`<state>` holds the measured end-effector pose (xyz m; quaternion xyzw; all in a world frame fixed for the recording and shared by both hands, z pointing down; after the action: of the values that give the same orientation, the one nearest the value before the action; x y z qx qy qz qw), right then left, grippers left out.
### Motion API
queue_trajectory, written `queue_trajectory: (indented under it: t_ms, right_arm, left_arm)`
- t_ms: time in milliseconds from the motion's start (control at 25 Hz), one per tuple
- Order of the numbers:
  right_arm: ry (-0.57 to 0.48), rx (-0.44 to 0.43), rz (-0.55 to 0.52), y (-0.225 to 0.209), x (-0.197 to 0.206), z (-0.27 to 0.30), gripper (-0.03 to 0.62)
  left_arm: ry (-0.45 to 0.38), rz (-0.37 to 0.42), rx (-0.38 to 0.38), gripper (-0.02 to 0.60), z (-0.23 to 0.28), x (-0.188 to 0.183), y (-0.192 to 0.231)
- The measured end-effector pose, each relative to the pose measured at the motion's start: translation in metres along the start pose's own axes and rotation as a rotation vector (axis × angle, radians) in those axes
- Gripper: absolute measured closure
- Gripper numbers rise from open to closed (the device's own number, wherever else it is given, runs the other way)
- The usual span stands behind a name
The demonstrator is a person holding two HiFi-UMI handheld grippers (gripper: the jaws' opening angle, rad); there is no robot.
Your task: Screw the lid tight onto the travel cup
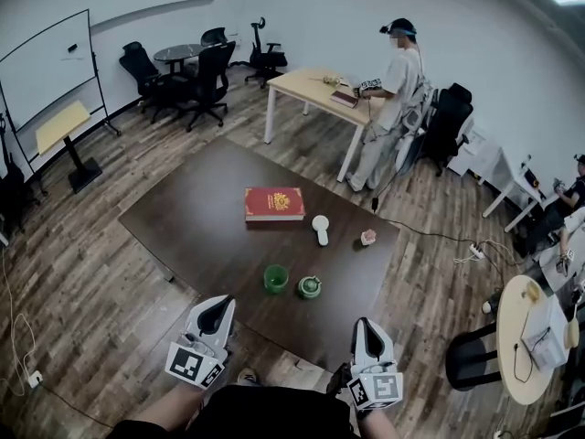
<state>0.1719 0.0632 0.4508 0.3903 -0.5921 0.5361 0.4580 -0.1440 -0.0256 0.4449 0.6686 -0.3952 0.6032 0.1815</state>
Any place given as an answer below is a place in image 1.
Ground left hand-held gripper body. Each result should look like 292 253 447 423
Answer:
165 321 236 391

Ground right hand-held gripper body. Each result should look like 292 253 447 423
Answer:
346 353 404 413

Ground green travel cup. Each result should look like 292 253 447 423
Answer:
262 263 290 296

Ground person's left forearm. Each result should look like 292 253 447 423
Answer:
106 380 207 439

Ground person's right forearm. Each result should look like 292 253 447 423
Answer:
356 408 399 439

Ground person's right shoe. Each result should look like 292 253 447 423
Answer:
325 362 354 395

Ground black round-back chair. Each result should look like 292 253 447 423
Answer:
444 324 505 391

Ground person's black clothing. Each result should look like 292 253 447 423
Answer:
182 383 363 439

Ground white handheld fan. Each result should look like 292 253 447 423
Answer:
311 215 332 249

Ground red hardcover book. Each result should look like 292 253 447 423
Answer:
244 186 306 224

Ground white power strip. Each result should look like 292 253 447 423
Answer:
453 242 486 263

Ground round beige table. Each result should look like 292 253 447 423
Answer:
496 273 578 407

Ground white box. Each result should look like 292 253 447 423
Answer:
520 295 571 370

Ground beige handheld fan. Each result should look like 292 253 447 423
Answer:
563 303 582 350

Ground white desk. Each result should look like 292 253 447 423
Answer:
446 124 548 233

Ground white office chair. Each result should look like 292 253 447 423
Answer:
393 84 441 178

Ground black high-back office chair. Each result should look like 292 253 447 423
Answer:
422 82 475 178

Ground black guitar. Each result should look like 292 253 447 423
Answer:
0 112 29 238

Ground wooden lectern stand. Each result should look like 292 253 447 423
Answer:
35 99 104 195

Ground light wooden desk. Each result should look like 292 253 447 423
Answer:
263 67 390 184

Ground dark red book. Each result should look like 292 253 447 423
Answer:
329 90 360 110

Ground black office chair with headrest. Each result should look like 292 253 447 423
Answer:
244 16 290 91

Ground round black table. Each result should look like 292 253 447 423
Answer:
153 43 205 78

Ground small beige ornaments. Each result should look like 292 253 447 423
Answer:
308 75 350 88

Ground wheeled whiteboard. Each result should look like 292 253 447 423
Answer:
0 8 122 187

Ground black floor cable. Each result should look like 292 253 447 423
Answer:
373 171 522 264

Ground white floor cable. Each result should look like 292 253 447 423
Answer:
0 244 39 398

